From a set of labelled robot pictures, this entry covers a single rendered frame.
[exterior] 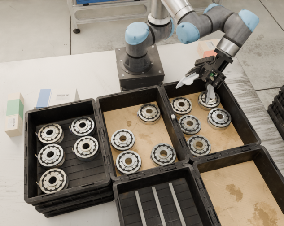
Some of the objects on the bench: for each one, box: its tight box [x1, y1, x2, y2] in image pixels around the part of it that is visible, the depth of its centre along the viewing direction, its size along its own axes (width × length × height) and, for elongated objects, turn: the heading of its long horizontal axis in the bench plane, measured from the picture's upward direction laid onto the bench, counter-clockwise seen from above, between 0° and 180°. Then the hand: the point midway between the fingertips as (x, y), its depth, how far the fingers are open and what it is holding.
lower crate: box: [35, 180, 115, 218], centre depth 112 cm, size 40×30×12 cm
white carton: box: [34, 88, 80, 109], centre depth 134 cm, size 20×12×9 cm, turn 92°
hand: (190, 95), depth 100 cm, fingers open, 14 cm apart
